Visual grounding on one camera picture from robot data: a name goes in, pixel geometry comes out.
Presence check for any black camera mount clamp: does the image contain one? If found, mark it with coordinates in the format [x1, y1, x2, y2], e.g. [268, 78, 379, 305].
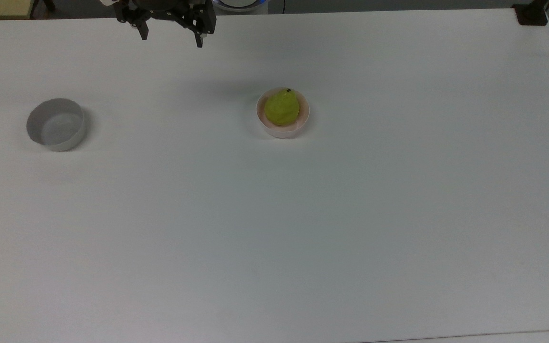
[513, 0, 549, 26]

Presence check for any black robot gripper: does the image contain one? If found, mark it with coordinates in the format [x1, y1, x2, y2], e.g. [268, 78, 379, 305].
[115, 0, 217, 48]

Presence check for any grey bowl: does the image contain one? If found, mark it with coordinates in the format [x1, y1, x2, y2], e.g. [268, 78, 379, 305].
[26, 98, 86, 152]

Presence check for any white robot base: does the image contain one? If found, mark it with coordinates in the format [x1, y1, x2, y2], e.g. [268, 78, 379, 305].
[212, 0, 269, 13]

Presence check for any pink bowl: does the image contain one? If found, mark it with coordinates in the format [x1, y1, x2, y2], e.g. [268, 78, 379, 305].
[256, 87, 311, 139]

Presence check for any yellow-green pear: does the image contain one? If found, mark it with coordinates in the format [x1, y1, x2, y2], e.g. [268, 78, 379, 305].
[264, 88, 300, 127]

